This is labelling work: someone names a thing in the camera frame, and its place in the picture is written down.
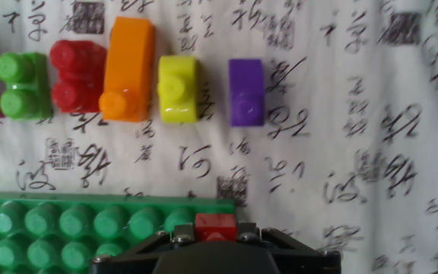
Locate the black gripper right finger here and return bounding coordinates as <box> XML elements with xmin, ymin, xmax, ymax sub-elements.
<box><xmin>236</xmin><ymin>222</ymin><xmax>342</xmax><ymax>266</ymax></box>

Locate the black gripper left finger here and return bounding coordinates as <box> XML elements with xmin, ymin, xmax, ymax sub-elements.
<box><xmin>89</xmin><ymin>222</ymin><xmax>197</xmax><ymax>266</ymax></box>

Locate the small red one-stud block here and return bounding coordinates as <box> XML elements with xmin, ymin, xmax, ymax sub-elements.
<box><xmin>195</xmin><ymin>212</ymin><xmax>238</xmax><ymax>244</ymax></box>

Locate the purple one-stud block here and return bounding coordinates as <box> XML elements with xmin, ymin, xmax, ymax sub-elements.
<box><xmin>228</xmin><ymin>58</ymin><xmax>265</xmax><ymax>128</ymax></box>

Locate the green studded baseplate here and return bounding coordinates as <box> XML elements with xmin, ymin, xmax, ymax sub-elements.
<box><xmin>0</xmin><ymin>190</ymin><xmax>237</xmax><ymax>274</ymax></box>

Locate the beige calligraphy print cloth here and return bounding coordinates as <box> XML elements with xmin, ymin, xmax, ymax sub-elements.
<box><xmin>0</xmin><ymin>0</ymin><xmax>438</xmax><ymax>274</ymax></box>

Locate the lime one-stud block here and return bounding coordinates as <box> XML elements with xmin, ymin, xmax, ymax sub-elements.
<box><xmin>157</xmin><ymin>55</ymin><xmax>199</xmax><ymax>125</ymax></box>

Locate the orange long one-stud block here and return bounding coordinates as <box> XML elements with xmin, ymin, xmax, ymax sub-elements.
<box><xmin>98</xmin><ymin>16</ymin><xmax>156</xmax><ymax>123</ymax></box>

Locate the red two-stud block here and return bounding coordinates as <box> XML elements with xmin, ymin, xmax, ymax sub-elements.
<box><xmin>49</xmin><ymin>40</ymin><xmax>108</xmax><ymax>114</ymax></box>

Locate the green two-stud block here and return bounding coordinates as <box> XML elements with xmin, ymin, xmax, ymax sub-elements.
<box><xmin>0</xmin><ymin>51</ymin><xmax>55</xmax><ymax>122</ymax></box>

